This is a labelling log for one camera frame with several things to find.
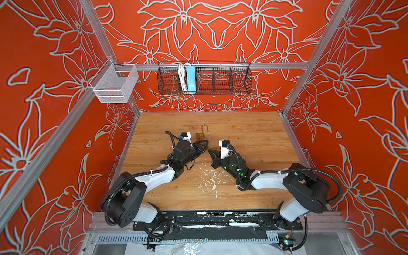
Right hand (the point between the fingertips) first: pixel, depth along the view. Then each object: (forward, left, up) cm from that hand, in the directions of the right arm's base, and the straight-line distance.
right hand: (206, 150), depth 81 cm
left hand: (+4, -1, +1) cm, 4 cm away
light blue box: (+37, +8, +19) cm, 42 cm away
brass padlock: (+22, +3, -16) cm, 27 cm away
